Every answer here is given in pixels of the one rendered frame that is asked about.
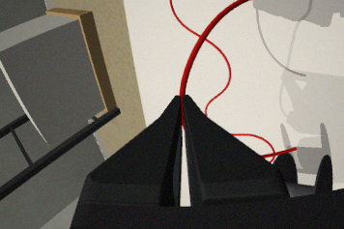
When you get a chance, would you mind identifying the red cable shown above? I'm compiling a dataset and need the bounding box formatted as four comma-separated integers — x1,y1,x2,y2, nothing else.
170,0,297,162

